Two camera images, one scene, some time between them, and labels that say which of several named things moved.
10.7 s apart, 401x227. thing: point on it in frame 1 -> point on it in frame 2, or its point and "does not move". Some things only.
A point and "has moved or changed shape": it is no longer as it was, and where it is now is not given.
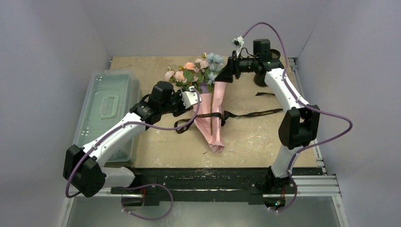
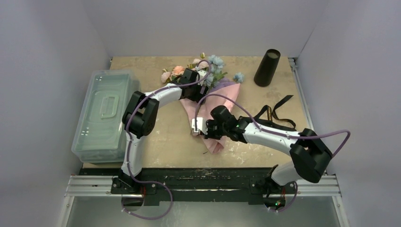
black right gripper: [235, 68] -> [207, 129]
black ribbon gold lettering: [181, 124] -> [266, 116]
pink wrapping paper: [211, 103] has moved or changed shape
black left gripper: [182, 109] -> [198, 97]
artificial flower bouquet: [204, 70] does not move
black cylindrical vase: [259, 78] does not move
